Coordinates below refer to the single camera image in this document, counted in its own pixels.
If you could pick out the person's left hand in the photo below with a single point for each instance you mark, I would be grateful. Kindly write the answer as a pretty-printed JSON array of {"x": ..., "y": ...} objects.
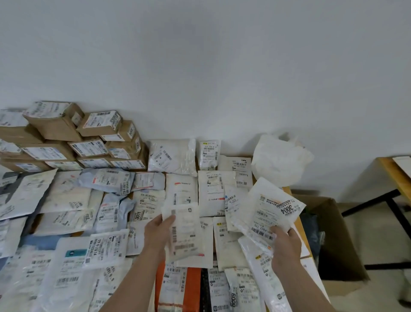
[{"x": 157, "y": 236}]

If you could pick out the person's right hand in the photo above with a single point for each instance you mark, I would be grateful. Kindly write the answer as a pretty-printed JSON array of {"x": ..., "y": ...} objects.
[{"x": 287, "y": 250}]

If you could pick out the white bubble packet barcode label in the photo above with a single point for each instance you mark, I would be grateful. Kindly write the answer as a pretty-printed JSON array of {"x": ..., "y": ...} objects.
[{"x": 136, "y": 238}]

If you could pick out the small white pouch square label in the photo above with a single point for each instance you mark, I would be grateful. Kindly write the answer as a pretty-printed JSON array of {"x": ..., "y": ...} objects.
[{"x": 147, "y": 204}]

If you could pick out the long white pouch yellow logo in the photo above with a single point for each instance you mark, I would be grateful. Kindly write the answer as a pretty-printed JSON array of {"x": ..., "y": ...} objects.
[{"x": 263, "y": 279}]

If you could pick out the large white pouch orange logo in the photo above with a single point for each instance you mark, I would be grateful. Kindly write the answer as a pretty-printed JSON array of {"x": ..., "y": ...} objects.
[{"x": 273, "y": 205}]

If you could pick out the white padded packet red strip label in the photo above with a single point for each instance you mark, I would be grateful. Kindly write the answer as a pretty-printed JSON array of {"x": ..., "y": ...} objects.
[{"x": 208, "y": 238}]

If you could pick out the white mailer red square logo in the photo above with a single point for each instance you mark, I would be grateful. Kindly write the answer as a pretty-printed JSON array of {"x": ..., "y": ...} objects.
[{"x": 181, "y": 189}]

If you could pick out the white pouch bold black print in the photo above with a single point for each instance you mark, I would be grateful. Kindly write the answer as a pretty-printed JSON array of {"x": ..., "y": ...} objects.
[{"x": 106, "y": 249}]

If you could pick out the small white pouch tagged corner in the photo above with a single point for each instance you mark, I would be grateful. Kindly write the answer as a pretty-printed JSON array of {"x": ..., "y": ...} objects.
[{"x": 244, "y": 289}]

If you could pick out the orange mailer envelope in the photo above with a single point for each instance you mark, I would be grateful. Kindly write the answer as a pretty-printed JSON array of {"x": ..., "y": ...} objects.
[{"x": 192, "y": 289}]

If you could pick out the cream pouch blue edged label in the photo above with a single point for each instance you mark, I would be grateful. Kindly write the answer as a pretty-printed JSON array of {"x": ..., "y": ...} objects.
[{"x": 234, "y": 205}]

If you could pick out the black bubble mailer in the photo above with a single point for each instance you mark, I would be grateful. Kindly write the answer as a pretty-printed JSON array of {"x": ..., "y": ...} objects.
[{"x": 204, "y": 289}]

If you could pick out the glossy white pouch small label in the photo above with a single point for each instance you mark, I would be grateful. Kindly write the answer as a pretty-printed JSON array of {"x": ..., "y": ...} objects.
[{"x": 215, "y": 193}]

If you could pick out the light blue-grey soft parcel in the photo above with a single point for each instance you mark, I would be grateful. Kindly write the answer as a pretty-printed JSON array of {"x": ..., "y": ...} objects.
[{"x": 106, "y": 180}]

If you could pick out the puffy clear white parcel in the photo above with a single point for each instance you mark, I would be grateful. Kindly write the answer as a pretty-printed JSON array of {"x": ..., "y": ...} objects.
[{"x": 170, "y": 157}]

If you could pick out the large white plastic bag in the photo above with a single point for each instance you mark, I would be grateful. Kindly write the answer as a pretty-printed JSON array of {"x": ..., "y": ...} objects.
[{"x": 279, "y": 160}]

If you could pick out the small clear pouch yellow logo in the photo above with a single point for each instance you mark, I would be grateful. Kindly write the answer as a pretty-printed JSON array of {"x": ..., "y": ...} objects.
[{"x": 208, "y": 154}]

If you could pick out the cream mailer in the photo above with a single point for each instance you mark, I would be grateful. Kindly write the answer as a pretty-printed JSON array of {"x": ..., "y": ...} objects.
[{"x": 64, "y": 193}]

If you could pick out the blue plastic mailer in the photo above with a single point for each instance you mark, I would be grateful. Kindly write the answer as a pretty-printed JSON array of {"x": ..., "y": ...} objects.
[{"x": 41, "y": 241}]

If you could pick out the tall brown box double label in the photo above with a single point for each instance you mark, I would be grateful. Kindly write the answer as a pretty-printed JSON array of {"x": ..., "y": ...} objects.
[{"x": 64, "y": 166}]

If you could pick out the brown box white barcode label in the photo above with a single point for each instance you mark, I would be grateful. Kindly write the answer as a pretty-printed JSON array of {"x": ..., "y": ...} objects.
[{"x": 99, "y": 120}]

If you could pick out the white pouch yellow framed label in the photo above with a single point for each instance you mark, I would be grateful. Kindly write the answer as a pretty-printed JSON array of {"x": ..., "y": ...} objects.
[{"x": 25, "y": 196}]

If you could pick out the white pouch wide barcode label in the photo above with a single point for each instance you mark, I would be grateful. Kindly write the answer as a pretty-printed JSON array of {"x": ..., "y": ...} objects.
[{"x": 9, "y": 234}]

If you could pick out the stack of cardboard boxes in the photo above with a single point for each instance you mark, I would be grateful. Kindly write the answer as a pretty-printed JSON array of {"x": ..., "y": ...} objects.
[{"x": 51, "y": 125}]

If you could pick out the INS BAHA cardboard box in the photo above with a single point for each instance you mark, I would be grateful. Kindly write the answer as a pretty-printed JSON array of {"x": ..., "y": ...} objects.
[{"x": 19, "y": 166}]

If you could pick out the grey poly mailer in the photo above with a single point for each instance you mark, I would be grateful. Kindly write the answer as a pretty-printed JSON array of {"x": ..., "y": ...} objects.
[{"x": 8, "y": 185}]

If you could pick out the brown box large label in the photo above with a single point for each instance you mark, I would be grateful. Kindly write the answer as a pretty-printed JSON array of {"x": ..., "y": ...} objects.
[{"x": 8, "y": 148}]

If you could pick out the person's left forearm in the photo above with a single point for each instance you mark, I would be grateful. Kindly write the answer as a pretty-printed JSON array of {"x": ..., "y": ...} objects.
[{"x": 135, "y": 286}]

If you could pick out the person's right forearm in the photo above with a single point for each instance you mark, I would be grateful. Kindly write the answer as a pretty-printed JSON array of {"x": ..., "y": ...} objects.
[{"x": 301, "y": 292}]

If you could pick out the dark blue plastic bag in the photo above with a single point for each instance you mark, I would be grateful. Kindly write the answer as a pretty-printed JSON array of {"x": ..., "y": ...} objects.
[{"x": 310, "y": 231}]

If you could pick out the brown cardboard box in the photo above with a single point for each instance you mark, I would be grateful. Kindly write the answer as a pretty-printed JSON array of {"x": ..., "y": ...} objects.
[{"x": 340, "y": 250}]

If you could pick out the wooden table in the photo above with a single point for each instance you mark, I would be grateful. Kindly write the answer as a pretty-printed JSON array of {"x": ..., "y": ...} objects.
[{"x": 288, "y": 190}]

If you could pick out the wooden desk with black legs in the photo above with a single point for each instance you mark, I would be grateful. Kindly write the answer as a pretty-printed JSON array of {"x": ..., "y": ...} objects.
[{"x": 391, "y": 170}]

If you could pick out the small pale desk item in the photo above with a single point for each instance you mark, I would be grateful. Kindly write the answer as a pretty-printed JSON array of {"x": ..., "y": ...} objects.
[{"x": 404, "y": 165}]

